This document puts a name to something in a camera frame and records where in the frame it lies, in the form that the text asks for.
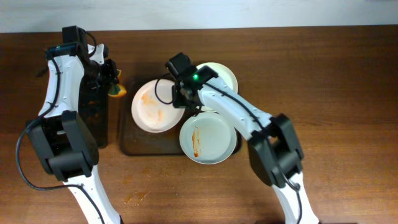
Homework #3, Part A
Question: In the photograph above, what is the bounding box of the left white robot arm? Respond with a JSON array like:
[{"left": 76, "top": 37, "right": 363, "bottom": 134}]
[{"left": 23, "top": 41, "right": 123, "bottom": 223}]

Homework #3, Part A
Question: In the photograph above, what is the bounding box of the pinkish white plate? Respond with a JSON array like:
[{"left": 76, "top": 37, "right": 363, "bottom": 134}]
[{"left": 131, "top": 80, "right": 185, "bottom": 133}]

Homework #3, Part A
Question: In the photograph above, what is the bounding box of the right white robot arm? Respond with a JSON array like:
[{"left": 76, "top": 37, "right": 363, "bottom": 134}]
[{"left": 167, "top": 65, "right": 319, "bottom": 223}]

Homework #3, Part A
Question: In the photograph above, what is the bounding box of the black rectangular tray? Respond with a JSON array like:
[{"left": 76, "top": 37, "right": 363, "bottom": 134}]
[{"left": 78, "top": 81, "right": 108, "bottom": 149}]

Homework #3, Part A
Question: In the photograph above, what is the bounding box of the pale green plate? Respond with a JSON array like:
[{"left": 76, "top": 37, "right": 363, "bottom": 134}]
[{"left": 179, "top": 112, "right": 238, "bottom": 165}]

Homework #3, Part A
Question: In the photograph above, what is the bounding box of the brown serving tray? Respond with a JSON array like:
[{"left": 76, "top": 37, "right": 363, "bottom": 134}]
[{"left": 119, "top": 74, "right": 243, "bottom": 157}]

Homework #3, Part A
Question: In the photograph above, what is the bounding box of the cream white plate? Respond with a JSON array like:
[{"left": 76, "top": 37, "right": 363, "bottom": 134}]
[{"left": 195, "top": 62, "right": 239, "bottom": 113}]

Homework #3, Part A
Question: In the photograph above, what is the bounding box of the orange green sponge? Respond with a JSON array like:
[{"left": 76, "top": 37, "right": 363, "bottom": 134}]
[{"left": 105, "top": 68, "right": 127, "bottom": 98}]

